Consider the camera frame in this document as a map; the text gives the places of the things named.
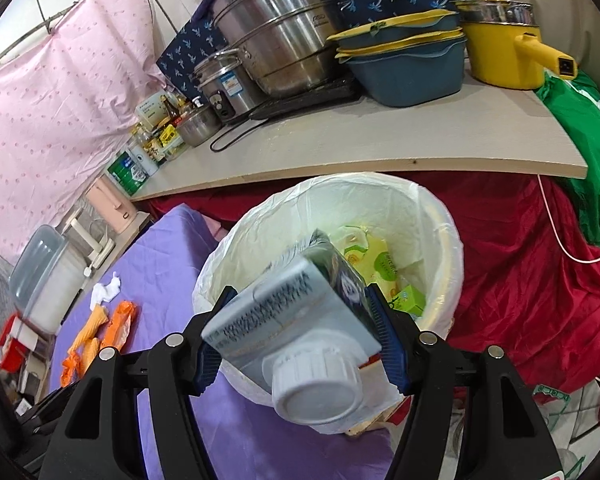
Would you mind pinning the pink dotted sheet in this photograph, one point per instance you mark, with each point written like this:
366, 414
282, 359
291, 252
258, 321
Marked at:
55, 110

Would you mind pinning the steel rice cooker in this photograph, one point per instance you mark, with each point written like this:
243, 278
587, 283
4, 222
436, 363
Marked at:
230, 87

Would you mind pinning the brown glass bottle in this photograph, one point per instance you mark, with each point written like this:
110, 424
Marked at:
171, 110

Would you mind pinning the beige curtain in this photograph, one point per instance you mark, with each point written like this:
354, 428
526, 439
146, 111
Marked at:
555, 0

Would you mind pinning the curved wooden shelf board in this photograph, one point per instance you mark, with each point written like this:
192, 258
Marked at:
380, 140

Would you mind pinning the yellow electric pot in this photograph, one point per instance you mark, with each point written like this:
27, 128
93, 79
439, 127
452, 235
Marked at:
500, 55

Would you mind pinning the yellow packet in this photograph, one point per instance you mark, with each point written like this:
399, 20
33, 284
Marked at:
171, 139

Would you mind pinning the dark sauce bottle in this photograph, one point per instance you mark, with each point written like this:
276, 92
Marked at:
155, 147

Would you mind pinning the red cloth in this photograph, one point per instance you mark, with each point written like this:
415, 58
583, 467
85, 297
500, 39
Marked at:
520, 270

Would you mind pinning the small steel lidded pot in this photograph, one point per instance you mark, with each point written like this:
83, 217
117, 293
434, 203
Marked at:
197, 127

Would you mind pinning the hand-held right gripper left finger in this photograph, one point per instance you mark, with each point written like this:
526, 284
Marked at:
207, 367

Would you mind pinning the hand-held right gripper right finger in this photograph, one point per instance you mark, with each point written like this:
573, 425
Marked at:
392, 345

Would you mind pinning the yellow green snack bag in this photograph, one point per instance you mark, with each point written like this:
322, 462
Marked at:
375, 257

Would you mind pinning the white tissue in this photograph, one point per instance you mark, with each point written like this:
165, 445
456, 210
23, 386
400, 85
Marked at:
105, 290

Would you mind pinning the large steel steamer pot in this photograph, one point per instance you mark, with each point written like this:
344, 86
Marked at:
280, 35

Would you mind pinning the plastic dish box grey lid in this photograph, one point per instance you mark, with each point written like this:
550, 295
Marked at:
45, 285

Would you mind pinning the green cloth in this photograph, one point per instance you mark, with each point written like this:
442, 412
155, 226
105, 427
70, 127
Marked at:
595, 175

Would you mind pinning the green and white milk carton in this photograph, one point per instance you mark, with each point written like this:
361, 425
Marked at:
290, 320

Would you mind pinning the pink kettle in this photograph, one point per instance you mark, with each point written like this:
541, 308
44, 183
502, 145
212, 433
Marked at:
110, 205

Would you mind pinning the long orange snack wrapper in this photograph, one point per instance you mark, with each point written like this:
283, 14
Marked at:
119, 322

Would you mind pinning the blue basin yellow rim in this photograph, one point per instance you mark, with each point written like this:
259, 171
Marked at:
405, 80
395, 27

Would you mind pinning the white bottle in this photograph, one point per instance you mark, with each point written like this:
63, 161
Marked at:
142, 157

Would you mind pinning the small green box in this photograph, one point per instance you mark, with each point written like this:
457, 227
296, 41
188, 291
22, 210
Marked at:
407, 302

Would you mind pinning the white plug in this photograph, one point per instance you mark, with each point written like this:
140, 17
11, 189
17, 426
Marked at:
88, 273

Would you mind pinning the black induction cooker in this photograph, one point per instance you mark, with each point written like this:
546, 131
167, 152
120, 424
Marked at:
305, 97

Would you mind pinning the white bag lined trash bin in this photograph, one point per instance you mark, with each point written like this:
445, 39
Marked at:
280, 230

